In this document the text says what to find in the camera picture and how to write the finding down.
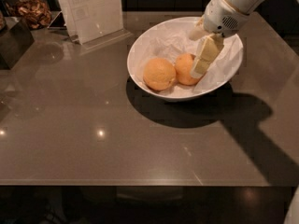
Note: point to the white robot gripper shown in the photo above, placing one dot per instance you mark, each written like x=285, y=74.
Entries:
x=221, y=15

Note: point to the orange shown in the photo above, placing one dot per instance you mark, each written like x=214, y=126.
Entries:
x=159, y=74
x=183, y=66

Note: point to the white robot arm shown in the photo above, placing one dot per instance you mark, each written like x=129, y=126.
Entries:
x=243, y=6

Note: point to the white paper bowl liner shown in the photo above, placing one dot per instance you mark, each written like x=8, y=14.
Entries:
x=168, y=41

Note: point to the white ceramic bowl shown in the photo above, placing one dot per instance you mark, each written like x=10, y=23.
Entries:
x=146, y=41

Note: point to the clear acrylic sign holder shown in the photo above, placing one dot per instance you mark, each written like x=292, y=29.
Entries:
x=93, y=23

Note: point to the glass jar of dried snacks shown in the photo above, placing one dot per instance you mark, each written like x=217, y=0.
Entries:
x=35, y=12

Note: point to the dark box on table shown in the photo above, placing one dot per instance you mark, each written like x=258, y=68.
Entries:
x=15, y=40

